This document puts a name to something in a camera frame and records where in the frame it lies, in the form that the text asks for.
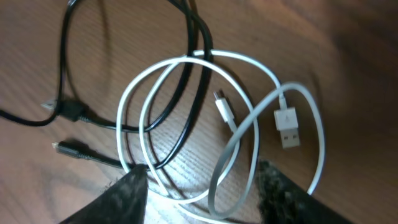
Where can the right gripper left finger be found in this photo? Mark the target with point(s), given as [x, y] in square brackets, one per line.
[124, 202]

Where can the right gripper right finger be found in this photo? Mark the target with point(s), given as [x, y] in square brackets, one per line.
[281, 201]

